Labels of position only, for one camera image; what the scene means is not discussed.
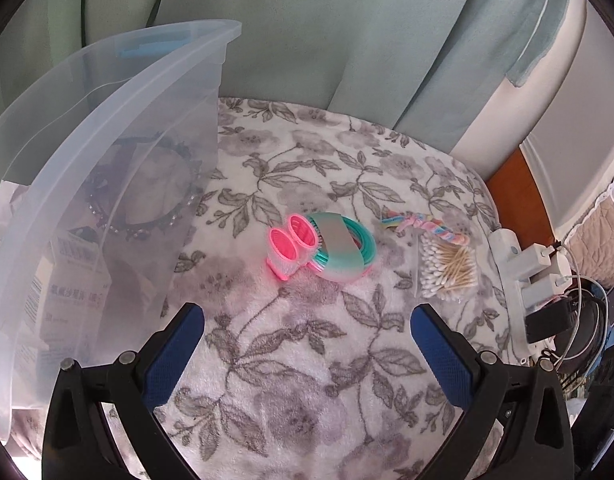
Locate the bag of cotton swabs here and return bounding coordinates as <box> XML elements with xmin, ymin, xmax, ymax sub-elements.
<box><xmin>414</xmin><ymin>234</ymin><xmax>480</xmax><ymax>303</ymax></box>

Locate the grey floral blanket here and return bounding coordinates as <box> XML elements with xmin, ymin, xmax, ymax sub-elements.
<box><xmin>12</xmin><ymin>96</ymin><xmax>518</xmax><ymax>480</ymax></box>

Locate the pink hair roller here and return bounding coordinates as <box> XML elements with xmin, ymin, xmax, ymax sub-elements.
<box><xmin>266</xmin><ymin>226</ymin><xmax>300</xmax><ymax>281</ymax></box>
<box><xmin>286</xmin><ymin>214</ymin><xmax>319</xmax><ymax>263</ymax></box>

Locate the white padded headboard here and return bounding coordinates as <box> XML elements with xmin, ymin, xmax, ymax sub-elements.
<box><xmin>519</xmin><ymin>5</ymin><xmax>614</xmax><ymax>231</ymax></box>

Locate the black power adapter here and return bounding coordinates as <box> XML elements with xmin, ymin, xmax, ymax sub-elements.
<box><xmin>526</xmin><ymin>302</ymin><xmax>572</xmax><ymax>343</ymax></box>

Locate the dark round object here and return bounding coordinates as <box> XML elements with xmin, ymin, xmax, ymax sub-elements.
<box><xmin>557</xmin><ymin>285</ymin><xmax>610</xmax><ymax>376</ymax></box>

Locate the white charging cable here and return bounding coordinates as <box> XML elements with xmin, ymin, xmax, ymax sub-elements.
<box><xmin>554</xmin><ymin>242</ymin><xmax>612</xmax><ymax>367</ymax></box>

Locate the clear plastic storage container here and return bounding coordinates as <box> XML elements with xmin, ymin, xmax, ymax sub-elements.
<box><xmin>0</xmin><ymin>20</ymin><xmax>243</xmax><ymax>446</ymax></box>

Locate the rainbow braided hair tie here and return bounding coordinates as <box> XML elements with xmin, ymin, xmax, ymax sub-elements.
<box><xmin>381</xmin><ymin>210</ymin><xmax>470</xmax><ymax>247</ymax></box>

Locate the small white medicine box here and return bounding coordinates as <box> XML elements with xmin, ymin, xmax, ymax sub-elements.
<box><xmin>17</xmin><ymin>227</ymin><xmax>113</xmax><ymax>361</ymax></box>

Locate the black studded headband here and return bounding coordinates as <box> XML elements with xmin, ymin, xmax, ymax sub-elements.
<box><xmin>82</xmin><ymin>135</ymin><xmax>205</xmax><ymax>238</ymax></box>

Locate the pale green curtain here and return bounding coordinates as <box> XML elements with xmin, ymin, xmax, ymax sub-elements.
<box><xmin>0</xmin><ymin>0</ymin><xmax>572</xmax><ymax>153</ymax></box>

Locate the beige quilted lace cover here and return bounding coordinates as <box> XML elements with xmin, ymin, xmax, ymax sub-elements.
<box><xmin>562</xmin><ymin>165</ymin><xmax>614</xmax><ymax>281</ymax></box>

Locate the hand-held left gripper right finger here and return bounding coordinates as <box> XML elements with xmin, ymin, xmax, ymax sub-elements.
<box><xmin>410</xmin><ymin>302</ymin><xmax>576</xmax><ymax>480</ymax></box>

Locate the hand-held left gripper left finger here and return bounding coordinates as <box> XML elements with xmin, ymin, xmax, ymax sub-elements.
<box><xmin>41</xmin><ymin>302</ymin><xmax>206</xmax><ymax>480</ymax></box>

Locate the white power strip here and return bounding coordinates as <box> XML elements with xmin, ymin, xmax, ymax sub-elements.
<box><xmin>488</xmin><ymin>229</ymin><xmax>572</xmax><ymax>361</ymax></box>

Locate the teal hair ties pack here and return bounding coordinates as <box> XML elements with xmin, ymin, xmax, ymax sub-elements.
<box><xmin>304</xmin><ymin>212</ymin><xmax>377</xmax><ymax>281</ymax></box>

